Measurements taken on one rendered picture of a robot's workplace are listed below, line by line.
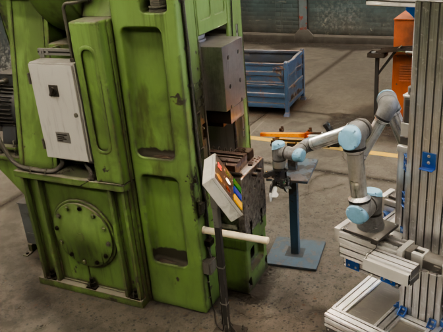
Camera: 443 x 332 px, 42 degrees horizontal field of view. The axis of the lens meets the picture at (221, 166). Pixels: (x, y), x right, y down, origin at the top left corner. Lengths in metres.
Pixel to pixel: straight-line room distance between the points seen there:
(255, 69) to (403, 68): 1.85
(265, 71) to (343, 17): 4.15
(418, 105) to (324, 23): 8.55
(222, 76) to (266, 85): 4.07
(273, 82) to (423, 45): 4.66
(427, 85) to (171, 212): 1.78
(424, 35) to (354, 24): 8.40
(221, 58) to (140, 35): 0.49
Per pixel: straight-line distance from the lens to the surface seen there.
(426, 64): 3.00
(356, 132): 2.91
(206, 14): 3.59
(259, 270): 4.27
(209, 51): 3.48
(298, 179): 4.06
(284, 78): 7.42
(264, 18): 12.03
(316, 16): 11.56
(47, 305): 4.45
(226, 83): 3.51
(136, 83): 3.55
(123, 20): 3.43
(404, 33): 6.91
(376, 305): 3.75
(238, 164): 3.77
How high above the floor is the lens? 2.48
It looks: 24 degrees down
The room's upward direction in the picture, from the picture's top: 5 degrees counter-clockwise
